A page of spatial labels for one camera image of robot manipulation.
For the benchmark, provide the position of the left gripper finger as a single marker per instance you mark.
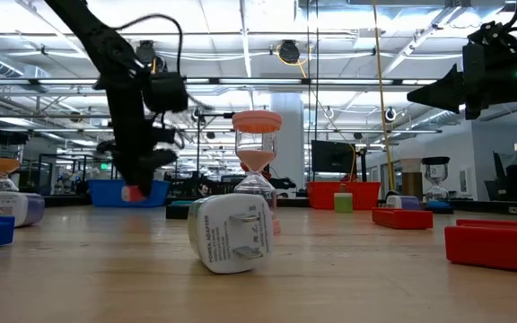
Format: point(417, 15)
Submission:
point(147, 172)
point(126, 172)

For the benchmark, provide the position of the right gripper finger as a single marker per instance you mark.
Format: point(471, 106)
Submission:
point(447, 83)
point(447, 101)

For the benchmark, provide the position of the red white power adapter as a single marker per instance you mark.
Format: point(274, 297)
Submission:
point(132, 195)

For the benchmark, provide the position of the teal white power adapter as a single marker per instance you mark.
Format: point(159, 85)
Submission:
point(182, 203)

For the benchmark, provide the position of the black capped blue hourglass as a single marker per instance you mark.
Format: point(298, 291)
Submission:
point(435, 160)

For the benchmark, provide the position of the purple white power adapter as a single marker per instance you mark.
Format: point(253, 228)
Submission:
point(20, 208)
point(404, 202)

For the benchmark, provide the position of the pink hourglass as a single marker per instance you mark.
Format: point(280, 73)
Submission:
point(256, 122)

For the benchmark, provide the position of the red framed LCD display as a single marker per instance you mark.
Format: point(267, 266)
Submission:
point(496, 249)
point(402, 219)

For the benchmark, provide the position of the green white power adapter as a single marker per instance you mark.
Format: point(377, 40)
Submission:
point(343, 203)
point(231, 233)

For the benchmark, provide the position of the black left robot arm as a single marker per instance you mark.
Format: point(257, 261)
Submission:
point(92, 36)

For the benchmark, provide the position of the blue plastic basket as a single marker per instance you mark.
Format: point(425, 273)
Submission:
point(106, 195)

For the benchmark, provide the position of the black pole stand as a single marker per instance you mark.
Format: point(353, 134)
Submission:
point(198, 148)

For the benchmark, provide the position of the white bulb brass lamp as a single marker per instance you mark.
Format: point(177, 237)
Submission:
point(412, 184)

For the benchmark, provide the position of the long ceiling light strip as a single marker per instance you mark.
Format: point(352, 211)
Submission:
point(330, 131)
point(258, 81)

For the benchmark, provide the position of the black capped orange sand hourglass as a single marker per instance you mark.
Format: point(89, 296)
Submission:
point(0, 165)

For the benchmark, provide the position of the black monitor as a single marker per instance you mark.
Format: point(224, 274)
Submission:
point(330, 157)

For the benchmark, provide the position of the white building column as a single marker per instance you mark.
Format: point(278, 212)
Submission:
point(290, 148)

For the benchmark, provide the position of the red plastic basket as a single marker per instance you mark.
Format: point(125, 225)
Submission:
point(321, 195)

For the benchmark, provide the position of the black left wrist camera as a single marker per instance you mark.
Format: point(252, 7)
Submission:
point(166, 92)

